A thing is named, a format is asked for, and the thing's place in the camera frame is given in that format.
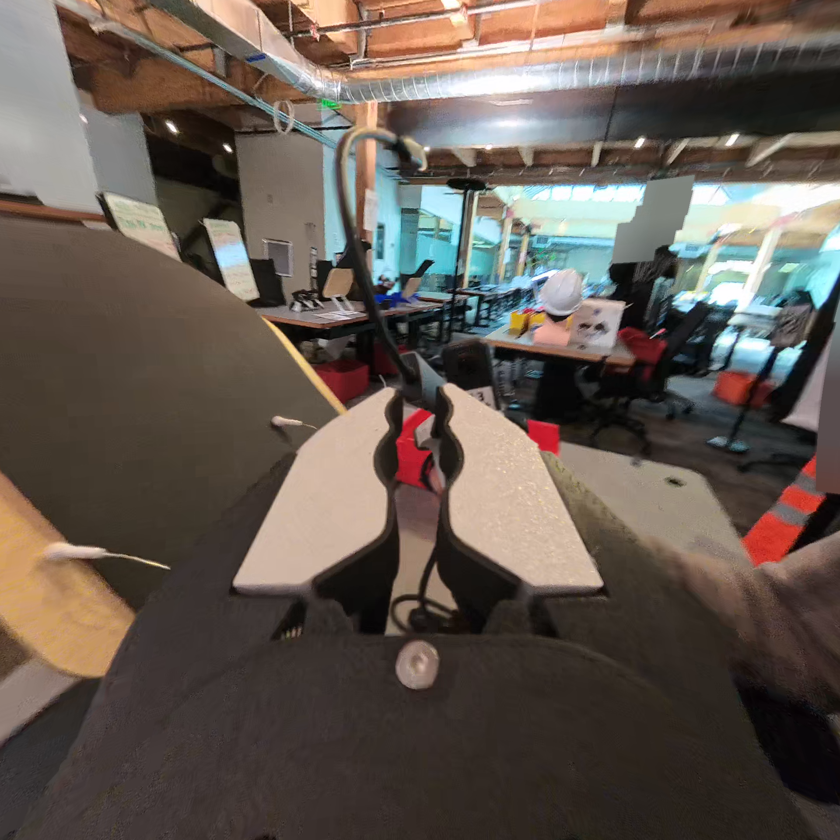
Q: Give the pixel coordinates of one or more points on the grey usb hub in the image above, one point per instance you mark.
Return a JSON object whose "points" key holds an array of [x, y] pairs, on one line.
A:
{"points": [[423, 374]]}

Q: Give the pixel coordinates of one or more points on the red plastic bin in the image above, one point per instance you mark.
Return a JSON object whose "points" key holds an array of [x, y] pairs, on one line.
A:
{"points": [[410, 453]]}

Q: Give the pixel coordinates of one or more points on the black floor lamp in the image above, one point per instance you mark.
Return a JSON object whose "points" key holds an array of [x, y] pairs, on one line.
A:
{"points": [[464, 229]]}

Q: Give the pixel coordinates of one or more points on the yellow plastic bin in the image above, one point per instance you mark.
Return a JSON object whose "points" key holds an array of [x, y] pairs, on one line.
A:
{"points": [[522, 320]]}

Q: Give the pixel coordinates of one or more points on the white hard hat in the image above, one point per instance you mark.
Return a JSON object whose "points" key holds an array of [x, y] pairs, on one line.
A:
{"points": [[561, 292]]}

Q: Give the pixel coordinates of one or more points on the wooden book stand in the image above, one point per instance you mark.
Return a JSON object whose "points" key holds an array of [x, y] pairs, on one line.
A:
{"points": [[413, 279], [59, 590], [338, 282]]}

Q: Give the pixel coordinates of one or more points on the whiteboard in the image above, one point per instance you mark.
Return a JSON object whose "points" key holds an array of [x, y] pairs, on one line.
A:
{"points": [[229, 259], [141, 223]]}

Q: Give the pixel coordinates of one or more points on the cardboard product box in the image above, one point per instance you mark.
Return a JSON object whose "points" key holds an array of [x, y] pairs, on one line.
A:
{"points": [[597, 321]]}

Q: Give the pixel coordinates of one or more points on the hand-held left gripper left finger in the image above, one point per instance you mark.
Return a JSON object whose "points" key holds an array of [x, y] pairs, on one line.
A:
{"points": [[321, 512]]}

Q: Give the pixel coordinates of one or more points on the red storage bin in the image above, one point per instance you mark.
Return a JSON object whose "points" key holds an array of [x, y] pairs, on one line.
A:
{"points": [[341, 380], [386, 358]]}

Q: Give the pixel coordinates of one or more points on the pink mannequin head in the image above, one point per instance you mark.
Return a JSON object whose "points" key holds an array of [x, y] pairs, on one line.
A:
{"points": [[551, 331]]}

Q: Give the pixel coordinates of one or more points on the silver ventilation duct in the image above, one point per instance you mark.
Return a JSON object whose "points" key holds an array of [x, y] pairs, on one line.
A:
{"points": [[525, 72]]}

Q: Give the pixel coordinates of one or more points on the black sheet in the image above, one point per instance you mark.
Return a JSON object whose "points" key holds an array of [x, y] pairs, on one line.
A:
{"points": [[144, 367]]}

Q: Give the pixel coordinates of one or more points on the orange safety vest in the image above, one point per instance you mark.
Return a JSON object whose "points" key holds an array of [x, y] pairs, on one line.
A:
{"points": [[781, 512]]}

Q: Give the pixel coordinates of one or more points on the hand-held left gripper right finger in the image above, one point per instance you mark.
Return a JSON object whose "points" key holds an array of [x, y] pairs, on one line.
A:
{"points": [[512, 512]]}

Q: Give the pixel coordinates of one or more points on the red jacket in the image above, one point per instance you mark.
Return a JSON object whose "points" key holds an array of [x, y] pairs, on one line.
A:
{"points": [[640, 351]]}

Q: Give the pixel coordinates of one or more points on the orange storage bin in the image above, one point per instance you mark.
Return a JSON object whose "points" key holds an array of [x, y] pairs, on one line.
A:
{"points": [[741, 388]]}

